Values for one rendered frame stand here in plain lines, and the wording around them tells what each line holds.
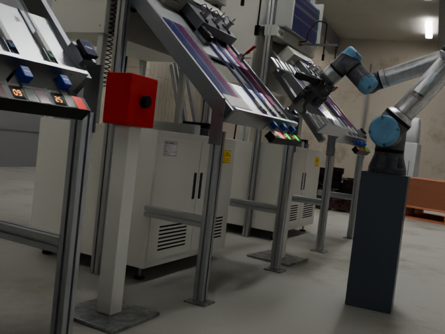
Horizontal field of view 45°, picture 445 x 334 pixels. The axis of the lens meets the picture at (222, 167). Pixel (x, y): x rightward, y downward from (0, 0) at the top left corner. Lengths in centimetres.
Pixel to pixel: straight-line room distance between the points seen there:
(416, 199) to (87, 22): 443
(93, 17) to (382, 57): 1060
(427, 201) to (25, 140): 478
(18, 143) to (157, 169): 494
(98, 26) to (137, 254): 97
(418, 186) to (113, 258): 468
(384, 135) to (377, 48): 1060
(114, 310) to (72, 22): 128
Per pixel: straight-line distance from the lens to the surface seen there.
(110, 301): 178
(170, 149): 220
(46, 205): 251
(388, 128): 209
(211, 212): 194
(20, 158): 705
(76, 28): 246
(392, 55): 1261
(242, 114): 204
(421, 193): 605
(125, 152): 170
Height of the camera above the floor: 61
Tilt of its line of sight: 3 degrees down
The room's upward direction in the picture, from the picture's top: 6 degrees clockwise
